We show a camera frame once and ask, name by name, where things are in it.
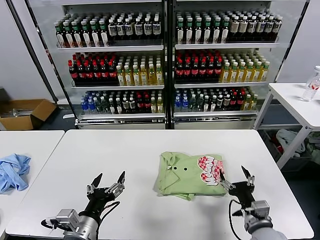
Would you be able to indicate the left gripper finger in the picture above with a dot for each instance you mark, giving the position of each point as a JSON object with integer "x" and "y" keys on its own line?
{"x": 117, "y": 187}
{"x": 93, "y": 186}

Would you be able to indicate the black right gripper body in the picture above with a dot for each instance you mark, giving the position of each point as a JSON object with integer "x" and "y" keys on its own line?
{"x": 242, "y": 193}

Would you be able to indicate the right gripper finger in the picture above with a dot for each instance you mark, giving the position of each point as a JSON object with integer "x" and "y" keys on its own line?
{"x": 250, "y": 181}
{"x": 227, "y": 186}

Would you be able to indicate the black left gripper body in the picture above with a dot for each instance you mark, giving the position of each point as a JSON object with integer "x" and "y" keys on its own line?
{"x": 100, "y": 197}

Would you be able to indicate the light green polo shirt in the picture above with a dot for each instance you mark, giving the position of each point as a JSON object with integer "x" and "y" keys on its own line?
{"x": 180, "y": 180}

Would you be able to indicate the grey storage crate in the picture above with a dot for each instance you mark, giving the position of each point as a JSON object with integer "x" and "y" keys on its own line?
{"x": 302, "y": 163}

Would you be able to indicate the crumpled white cloth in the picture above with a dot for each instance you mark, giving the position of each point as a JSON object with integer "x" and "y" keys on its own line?
{"x": 287, "y": 140}

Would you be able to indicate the crumpled pale green cloth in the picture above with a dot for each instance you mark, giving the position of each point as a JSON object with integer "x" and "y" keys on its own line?
{"x": 315, "y": 145}

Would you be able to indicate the small white plastic strip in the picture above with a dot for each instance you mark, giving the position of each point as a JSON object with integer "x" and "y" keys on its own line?
{"x": 68, "y": 116}

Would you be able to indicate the small yellow tea bottle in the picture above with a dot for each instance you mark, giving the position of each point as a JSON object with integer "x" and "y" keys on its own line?
{"x": 160, "y": 106}
{"x": 246, "y": 103}
{"x": 253, "y": 103}
{"x": 153, "y": 106}

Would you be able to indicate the small blue drink bottle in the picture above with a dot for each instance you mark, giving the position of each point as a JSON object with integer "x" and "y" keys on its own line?
{"x": 177, "y": 105}
{"x": 91, "y": 107}
{"x": 84, "y": 107}
{"x": 184, "y": 105}

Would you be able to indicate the small green-tinted water bottle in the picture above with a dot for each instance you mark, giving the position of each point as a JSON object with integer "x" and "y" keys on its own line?
{"x": 105, "y": 107}
{"x": 192, "y": 104}
{"x": 199, "y": 104}
{"x": 98, "y": 107}

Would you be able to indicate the small red-cap cola bottle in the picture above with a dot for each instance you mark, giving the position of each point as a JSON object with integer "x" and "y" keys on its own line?
{"x": 240, "y": 102}
{"x": 233, "y": 103}
{"x": 140, "y": 105}
{"x": 147, "y": 106}

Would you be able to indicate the small green-cap dark bottle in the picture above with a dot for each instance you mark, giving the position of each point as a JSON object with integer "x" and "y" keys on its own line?
{"x": 118, "y": 107}
{"x": 212, "y": 104}
{"x": 111, "y": 107}
{"x": 205, "y": 105}

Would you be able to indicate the crumpled light blue cloth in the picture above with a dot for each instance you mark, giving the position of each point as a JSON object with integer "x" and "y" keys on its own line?
{"x": 15, "y": 172}

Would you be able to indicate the small beige-label drink bottle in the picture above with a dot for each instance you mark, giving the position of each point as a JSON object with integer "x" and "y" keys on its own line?
{"x": 131, "y": 106}
{"x": 219, "y": 104}
{"x": 226, "y": 103}
{"x": 125, "y": 106}

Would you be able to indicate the white side table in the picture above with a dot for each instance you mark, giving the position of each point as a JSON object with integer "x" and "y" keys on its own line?
{"x": 287, "y": 92}

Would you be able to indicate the open cardboard box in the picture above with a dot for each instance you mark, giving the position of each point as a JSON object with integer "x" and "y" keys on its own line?
{"x": 17, "y": 122}

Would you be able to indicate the silver metal bars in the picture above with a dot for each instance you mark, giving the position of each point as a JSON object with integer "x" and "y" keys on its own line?
{"x": 20, "y": 112}

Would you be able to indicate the green-cap yellow tea bottle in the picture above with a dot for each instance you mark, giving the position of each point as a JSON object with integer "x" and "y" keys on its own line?
{"x": 159, "y": 75}
{"x": 241, "y": 73}
{"x": 233, "y": 73}
{"x": 225, "y": 73}
{"x": 135, "y": 77}
{"x": 265, "y": 72}
{"x": 127, "y": 77}
{"x": 151, "y": 76}
{"x": 257, "y": 72}
{"x": 249, "y": 73}
{"x": 120, "y": 77}
{"x": 143, "y": 76}

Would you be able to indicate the clear plastic water bottle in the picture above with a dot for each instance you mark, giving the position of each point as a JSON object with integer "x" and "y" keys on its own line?
{"x": 310, "y": 90}

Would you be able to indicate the white beverage display cooler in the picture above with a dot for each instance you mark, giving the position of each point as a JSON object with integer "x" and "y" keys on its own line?
{"x": 225, "y": 45}

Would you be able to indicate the metal drinks shelf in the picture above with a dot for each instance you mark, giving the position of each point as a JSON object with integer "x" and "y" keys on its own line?
{"x": 110, "y": 48}

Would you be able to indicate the green-cap dark tea bottle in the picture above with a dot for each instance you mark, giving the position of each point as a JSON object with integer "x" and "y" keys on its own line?
{"x": 180, "y": 33}
{"x": 59, "y": 37}
{"x": 207, "y": 33}
{"x": 189, "y": 33}
{"x": 198, "y": 33}
{"x": 76, "y": 37}
{"x": 225, "y": 32}
{"x": 85, "y": 37}
{"x": 67, "y": 37}
{"x": 94, "y": 37}
{"x": 216, "y": 32}
{"x": 103, "y": 36}

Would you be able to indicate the white-cap blue-label drink bottle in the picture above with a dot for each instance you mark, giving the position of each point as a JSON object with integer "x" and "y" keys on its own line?
{"x": 138, "y": 30}
{"x": 268, "y": 28}
{"x": 251, "y": 28}
{"x": 260, "y": 28}
{"x": 147, "y": 29}
{"x": 120, "y": 30}
{"x": 156, "y": 29}
{"x": 112, "y": 31}
{"x": 128, "y": 30}
{"x": 276, "y": 28}

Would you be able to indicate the beige-label dark drink bottle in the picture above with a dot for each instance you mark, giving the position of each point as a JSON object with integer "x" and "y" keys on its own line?
{"x": 234, "y": 28}
{"x": 243, "y": 28}

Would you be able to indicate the black-framed glass cooler door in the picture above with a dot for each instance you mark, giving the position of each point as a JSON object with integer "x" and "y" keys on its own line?
{"x": 33, "y": 37}
{"x": 290, "y": 25}

